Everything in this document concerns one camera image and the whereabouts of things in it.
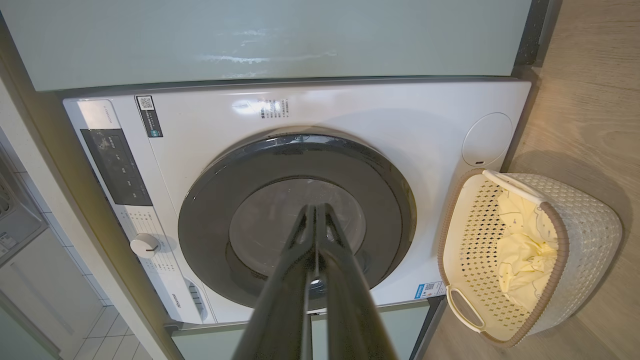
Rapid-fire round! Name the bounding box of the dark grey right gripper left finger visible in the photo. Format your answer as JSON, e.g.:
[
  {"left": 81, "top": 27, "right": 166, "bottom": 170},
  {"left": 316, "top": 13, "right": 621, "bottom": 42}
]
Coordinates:
[{"left": 232, "top": 204, "right": 317, "bottom": 360}]

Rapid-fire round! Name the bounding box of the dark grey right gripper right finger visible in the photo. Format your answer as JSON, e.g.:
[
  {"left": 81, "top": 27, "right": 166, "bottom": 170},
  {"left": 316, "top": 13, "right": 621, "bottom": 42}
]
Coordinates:
[{"left": 317, "top": 204, "right": 398, "bottom": 360}]

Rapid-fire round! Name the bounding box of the round dark glass washer door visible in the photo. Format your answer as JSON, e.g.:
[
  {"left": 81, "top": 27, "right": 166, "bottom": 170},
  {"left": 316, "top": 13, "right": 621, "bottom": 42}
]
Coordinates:
[{"left": 177, "top": 132, "right": 417, "bottom": 310}]

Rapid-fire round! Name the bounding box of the pale yellow garment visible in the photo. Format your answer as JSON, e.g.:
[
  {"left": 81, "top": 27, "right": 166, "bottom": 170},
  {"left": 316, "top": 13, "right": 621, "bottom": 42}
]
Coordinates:
[
  {"left": 497, "top": 192, "right": 558, "bottom": 251},
  {"left": 496, "top": 232, "right": 559, "bottom": 312}
]

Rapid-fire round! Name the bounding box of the white washing machine dial knob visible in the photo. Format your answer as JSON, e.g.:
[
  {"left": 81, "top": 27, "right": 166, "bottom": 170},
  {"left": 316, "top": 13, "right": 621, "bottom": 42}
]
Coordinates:
[{"left": 129, "top": 233, "right": 162, "bottom": 260}]

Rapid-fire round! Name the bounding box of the white front-load washing machine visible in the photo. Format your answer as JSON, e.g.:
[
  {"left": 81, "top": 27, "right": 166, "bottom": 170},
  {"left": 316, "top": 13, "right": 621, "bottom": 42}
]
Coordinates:
[{"left": 62, "top": 80, "right": 532, "bottom": 326}]

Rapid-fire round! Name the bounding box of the black washer control panel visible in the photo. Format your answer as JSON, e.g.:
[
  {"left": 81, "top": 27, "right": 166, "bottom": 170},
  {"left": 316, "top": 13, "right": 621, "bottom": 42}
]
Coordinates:
[{"left": 80, "top": 128, "right": 153, "bottom": 207}]

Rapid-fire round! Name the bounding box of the blue white energy label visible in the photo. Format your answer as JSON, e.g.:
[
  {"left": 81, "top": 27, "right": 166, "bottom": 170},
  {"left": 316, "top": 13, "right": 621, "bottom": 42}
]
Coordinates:
[{"left": 414, "top": 281, "right": 447, "bottom": 300}]

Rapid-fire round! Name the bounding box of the white detergent drawer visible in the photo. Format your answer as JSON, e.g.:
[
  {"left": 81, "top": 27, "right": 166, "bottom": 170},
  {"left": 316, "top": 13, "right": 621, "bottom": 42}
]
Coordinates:
[{"left": 167, "top": 275, "right": 216, "bottom": 325}]

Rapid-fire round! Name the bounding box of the small printed text label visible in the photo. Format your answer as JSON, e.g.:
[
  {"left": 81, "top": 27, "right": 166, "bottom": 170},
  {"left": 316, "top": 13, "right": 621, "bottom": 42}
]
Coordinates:
[{"left": 259, "top": 98, "right": 291, "bottom": 120}]

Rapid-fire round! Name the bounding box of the round white filter cover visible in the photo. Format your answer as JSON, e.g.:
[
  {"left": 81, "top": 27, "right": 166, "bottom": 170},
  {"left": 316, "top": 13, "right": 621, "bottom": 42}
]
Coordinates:
[{"left": 461, "top": 112, "right": 514, "bottom": 168}]

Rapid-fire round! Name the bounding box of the black QR code sticker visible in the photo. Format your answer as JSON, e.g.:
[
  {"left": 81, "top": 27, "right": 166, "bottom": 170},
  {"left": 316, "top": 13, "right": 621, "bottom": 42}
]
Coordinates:
[{"left": 135, "top": 95, "right": 164, "bottom": 138}]

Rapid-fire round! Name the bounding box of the cream perforated laundry basket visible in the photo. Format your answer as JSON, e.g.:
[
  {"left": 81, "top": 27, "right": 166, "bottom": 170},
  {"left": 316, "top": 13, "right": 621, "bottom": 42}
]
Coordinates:
[{"left": 437, "top": 169, "right": 623, "bottom": 348}]

